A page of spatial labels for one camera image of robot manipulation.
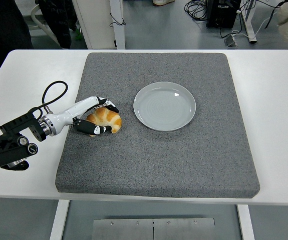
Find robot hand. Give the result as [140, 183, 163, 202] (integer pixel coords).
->
[49, 95, 120, 137]

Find golden croissant bread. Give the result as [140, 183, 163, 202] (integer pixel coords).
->
[86, 106, 122, 137]

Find grey round plate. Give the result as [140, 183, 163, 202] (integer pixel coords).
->
[133, 81, 197, 133]

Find black jacket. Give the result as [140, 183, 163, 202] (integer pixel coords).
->
[38, 0, 78, 50]

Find white chair base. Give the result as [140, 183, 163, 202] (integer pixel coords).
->
[28, 3, 59, 46]

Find white cabinet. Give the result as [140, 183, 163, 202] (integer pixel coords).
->
[72, 0, 117, 50]

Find grey speckled mat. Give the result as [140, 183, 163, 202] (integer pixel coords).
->
[55, 52, 261, 200]

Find white table leg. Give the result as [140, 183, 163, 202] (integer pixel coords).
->
[49, 199, 71, 240]
[236, 204, 256, 240]

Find person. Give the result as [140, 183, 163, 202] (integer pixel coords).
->
[0, 0, 34, 73]

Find person's shoe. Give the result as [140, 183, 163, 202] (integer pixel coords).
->
[152, 0, 176, 6]

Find grey power adapter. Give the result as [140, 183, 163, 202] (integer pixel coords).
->
[224, 34, 239, 48]

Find black computer tower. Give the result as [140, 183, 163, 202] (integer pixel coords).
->
[206, 0, 242, 29]

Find white desk leg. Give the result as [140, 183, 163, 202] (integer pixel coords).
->
[240, 0, 257, 45]

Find white post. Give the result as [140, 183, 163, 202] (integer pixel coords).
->
[109, 0, 126, 50]

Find thin black cable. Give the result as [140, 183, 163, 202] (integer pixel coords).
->
[109, 12, 126, 27]

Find black cable bundle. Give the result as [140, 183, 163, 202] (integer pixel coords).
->
[185, 0, 208, 22]

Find white cable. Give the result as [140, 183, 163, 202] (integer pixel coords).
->
[230, 14, 272, 41]

